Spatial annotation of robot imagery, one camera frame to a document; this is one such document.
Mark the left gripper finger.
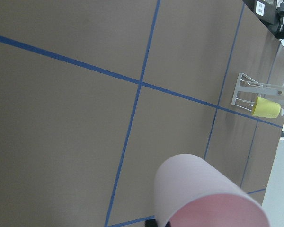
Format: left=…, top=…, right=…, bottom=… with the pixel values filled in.
left=144, top=219, right=158, bottom=227

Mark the pink plastic cup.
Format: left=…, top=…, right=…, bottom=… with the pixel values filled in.
left=153, top=154, right=270, bottom=227

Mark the yellow plastic cup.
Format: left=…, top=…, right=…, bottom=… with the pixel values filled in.
left=251, top=96, right=281, bottom=119

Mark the black monitor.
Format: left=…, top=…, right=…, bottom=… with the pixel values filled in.
left=243, top=0, right=284, bottom=40

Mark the white wire cup rack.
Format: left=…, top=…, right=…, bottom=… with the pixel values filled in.
left=231, top=72, right=284, bottom=117

